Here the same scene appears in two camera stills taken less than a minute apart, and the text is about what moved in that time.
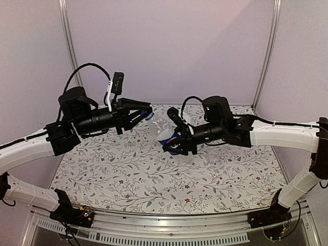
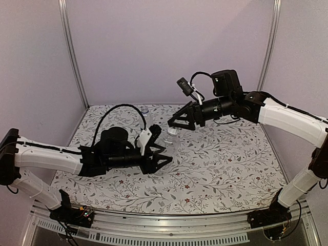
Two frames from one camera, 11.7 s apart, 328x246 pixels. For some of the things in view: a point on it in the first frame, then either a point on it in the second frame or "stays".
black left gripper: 121,111 to 149,165
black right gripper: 186,140 to 198,116
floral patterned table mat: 127,173 stays
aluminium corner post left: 63,7 stays
